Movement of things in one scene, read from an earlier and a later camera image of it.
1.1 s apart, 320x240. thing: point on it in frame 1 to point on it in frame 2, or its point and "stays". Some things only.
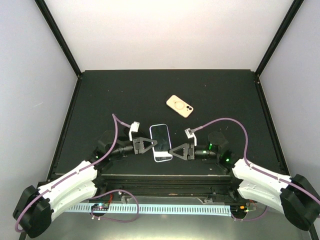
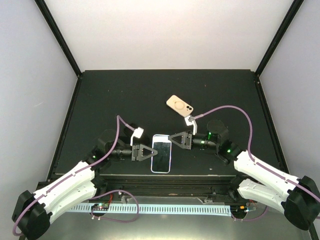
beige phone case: (180, 106) stays
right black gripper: (189, 154) to (186, 140)
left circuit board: (100, 205) stays
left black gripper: (138, 143) to (135, 152)
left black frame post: (43, 7) stays
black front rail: (168, 185) stays
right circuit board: (242, 208) stays
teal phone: (160, 134) to (161, 162)
